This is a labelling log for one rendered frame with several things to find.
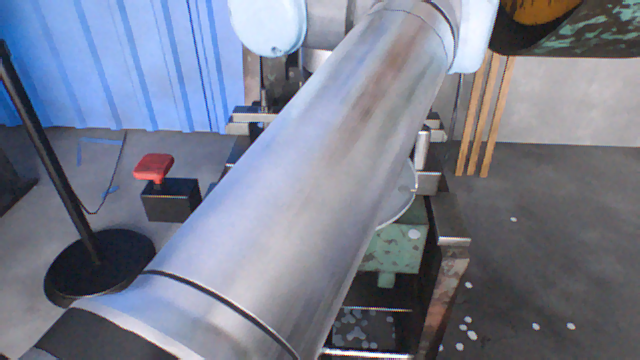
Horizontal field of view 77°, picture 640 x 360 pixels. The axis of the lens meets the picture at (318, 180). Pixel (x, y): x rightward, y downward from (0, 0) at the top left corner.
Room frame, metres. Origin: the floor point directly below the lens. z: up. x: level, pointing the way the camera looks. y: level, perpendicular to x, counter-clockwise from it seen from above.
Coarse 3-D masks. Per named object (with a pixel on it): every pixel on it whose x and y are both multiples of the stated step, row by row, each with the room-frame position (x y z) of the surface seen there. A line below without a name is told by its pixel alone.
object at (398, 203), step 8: (408, 160) 0.58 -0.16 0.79; (408, 168) 0.56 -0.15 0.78; (400, 176) 0.54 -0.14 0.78; (408, 176) 0.54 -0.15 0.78; (416, 176) 0.54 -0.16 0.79; (400, 184) 0.52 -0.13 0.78; (408, 184) 0.52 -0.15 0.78; (416, 184) 0.52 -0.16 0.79; (392, 200) 0.48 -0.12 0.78; (400, 200) 0.48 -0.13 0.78; (408, 200) 0.48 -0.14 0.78; (392, 208) 0.47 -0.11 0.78; (400, 208) 0.47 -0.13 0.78; (384, 216) 0.45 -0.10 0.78; (392, 216) 0.45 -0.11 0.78; (384, 224) 0.43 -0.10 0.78
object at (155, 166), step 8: (144, 160) 0.62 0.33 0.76; (152, 160) 0.62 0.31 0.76; (160, 160) 0.62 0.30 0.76; (168, 160) 0.62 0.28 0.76; (136, 168) 0.60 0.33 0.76; (144, 168) 0.60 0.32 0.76; (152, 168) 0.60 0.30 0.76; (160, 168) 0.60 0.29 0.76; (168, 168) 0.61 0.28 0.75; (136, 176) 0.58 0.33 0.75; (144, 176) 0.58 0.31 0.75; (152, 176) 0.58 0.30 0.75; (160, 176) 0.58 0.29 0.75
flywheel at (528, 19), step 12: (504, 0) 0.86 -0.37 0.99; (516, 0) 0.79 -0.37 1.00; (528, 0) 0.74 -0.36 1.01; (540, 0) 0.70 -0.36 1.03; (552, 0) 0.65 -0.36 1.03; (564, 0) 0.62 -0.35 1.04; (576, 0) 0.59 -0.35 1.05; (516, 12) 0.78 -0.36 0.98; (528, 12) 0.73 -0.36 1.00; (540, 12) 0.68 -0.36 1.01; (552, 12) 0.64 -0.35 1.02; (564, 12) 0.61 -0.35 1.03; (528, 24) 0.71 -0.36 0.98; (540, 24) 0.67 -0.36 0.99; (552, 24) 0.66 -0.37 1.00
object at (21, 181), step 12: (0, 156) 1.49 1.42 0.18; (0, 168) 1.46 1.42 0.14; (12, 168) 1.51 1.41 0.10; (0, 180) 1.44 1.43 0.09; (12, 180) 1.48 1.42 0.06; (24, 180) 1.52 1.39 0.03; (36, 180) 1.53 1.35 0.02; (0, 192) 1.40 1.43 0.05; (12, 192) 1.41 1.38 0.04; (24, 192) 1.45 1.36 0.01; (0, 204) 1.34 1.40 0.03; (12, 204) 1.37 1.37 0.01; (0, 216) 1.29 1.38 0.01
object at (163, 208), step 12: (168, 180) 0.63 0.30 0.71; (180, 180) 0.63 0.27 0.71; (192, 180) 0.63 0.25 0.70; (144, 192) 0.60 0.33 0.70; (156, 192) 0.60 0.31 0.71; (168, 192) 0.60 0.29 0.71; (180, 192) 0.60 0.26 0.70; (192, 192) 0.60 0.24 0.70; (144, 204) 0.59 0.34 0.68; (156, 204) 0.59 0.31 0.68; (168, 204) 0.59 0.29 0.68; (180, 204) 0.58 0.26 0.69; (192, 204) 0.59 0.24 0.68; (156, 216) 0.59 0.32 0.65; (168, 216) 0.59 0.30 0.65; (180, 216) 0.58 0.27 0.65
